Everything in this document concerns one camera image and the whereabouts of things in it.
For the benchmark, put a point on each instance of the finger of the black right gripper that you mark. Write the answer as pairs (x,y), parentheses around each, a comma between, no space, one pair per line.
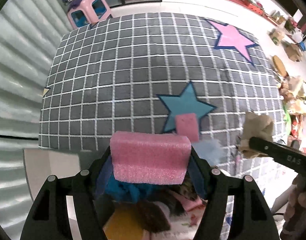
(281,154)

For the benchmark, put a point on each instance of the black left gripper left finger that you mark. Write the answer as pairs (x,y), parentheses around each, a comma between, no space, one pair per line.
(48,216)

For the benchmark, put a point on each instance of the yellow sponge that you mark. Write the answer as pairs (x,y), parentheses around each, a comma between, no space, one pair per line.
(124,224)

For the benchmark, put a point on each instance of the beige cloth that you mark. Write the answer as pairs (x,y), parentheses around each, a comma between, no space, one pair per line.
(260,126)

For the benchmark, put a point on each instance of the grey pleated curtain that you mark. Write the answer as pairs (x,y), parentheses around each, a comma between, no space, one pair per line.
(30,33)

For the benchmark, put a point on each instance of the pink plastic stool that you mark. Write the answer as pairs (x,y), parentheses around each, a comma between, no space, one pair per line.
(84,12)

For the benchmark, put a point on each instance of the grey grid rug with stars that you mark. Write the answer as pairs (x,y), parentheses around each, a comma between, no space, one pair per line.
(134,72)

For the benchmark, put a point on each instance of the large pink foam sponge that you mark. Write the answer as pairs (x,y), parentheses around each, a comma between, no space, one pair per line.
(160,159)

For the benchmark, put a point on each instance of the light blue fluffy cloth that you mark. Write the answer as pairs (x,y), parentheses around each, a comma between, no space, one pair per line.
(210,150)

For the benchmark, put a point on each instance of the small pink foam sponge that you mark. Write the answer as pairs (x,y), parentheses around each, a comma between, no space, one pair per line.
(187,125)

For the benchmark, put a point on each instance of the brown knitted sock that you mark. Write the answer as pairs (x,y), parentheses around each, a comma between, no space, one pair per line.
(155,217)

